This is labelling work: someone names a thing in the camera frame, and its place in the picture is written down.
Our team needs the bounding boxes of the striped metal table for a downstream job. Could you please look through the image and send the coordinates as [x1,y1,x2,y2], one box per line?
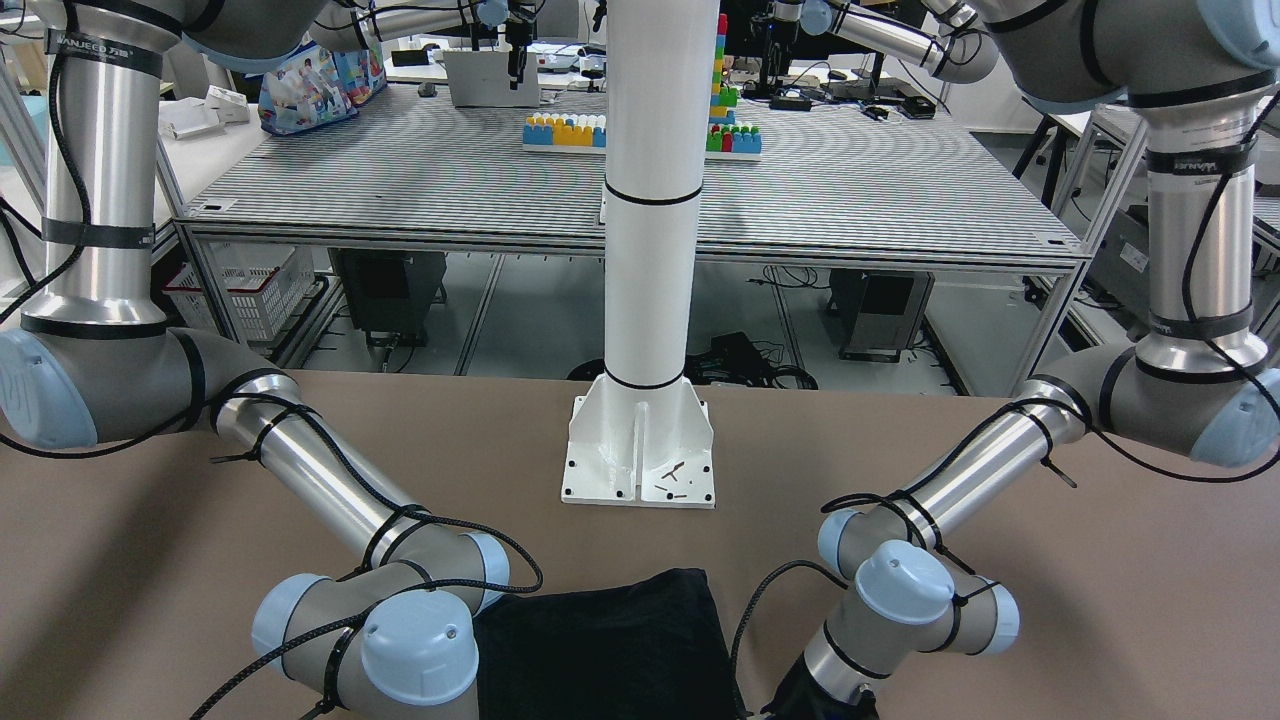
[183,85,1089,395]

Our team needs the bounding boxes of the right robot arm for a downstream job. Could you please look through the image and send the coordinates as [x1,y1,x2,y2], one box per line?
[3,1,513,719]

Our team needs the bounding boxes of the white plastic basket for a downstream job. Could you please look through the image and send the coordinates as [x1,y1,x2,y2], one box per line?
[163,243,315,343]

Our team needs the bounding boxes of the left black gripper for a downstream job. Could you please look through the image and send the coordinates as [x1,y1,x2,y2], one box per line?
[771,660,881,719]

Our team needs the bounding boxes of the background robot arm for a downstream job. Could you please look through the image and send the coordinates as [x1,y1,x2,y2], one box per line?
[765,1,1000,85]

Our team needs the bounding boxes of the colourful building blocks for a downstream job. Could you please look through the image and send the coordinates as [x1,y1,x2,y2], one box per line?
[522,13,764,161]

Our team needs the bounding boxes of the black graphic t-shirt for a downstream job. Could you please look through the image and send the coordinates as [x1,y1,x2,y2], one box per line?
[475,569,736,719]

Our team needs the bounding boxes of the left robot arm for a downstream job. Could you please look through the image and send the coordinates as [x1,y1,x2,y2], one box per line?
[763,1,1277,719]

